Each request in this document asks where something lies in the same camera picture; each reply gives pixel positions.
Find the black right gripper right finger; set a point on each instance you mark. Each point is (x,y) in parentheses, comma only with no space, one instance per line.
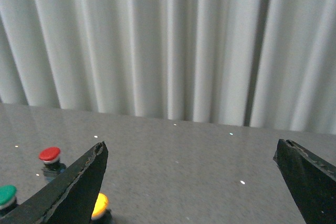
(310,180)

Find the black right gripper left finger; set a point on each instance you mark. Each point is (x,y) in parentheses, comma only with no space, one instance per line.
(70,197)

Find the yellow mushroom push button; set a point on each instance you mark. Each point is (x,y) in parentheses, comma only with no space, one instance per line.
(101,212)

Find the red mushroom push button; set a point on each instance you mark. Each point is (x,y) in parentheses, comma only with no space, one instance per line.
(52,164)

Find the green mushroom push button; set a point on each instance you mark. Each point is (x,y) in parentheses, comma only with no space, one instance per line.
(8,199)

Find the white pleated curtain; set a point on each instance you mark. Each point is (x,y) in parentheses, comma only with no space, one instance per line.
(259,63)

